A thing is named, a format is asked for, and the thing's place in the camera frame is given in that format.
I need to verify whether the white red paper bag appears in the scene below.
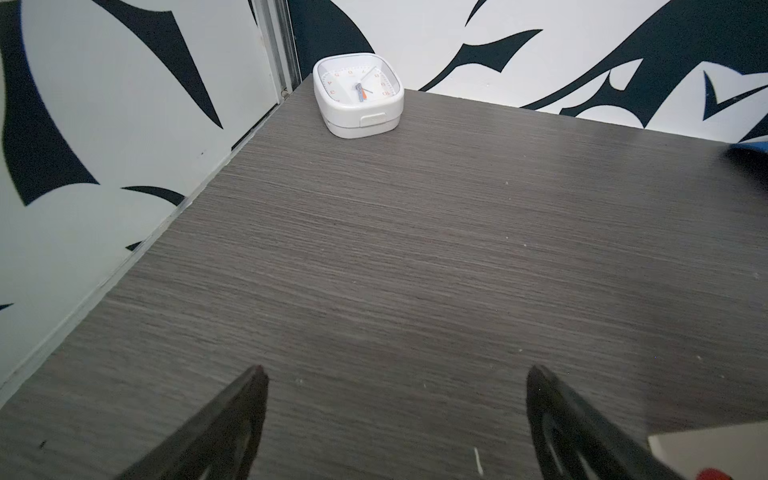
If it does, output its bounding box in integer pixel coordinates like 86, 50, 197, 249
648, 421, 767, 479

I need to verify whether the white square analog clock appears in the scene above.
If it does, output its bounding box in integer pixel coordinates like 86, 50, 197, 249
312, 52, 404, 139

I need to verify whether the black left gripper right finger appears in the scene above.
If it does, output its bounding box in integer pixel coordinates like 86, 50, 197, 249
526, 365, 680, 479

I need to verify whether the blue cloth cap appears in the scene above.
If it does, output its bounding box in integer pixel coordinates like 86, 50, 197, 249
729, 141, 768, 154

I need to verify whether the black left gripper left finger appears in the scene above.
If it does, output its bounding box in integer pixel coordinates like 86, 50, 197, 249
118, 365, 269, 479

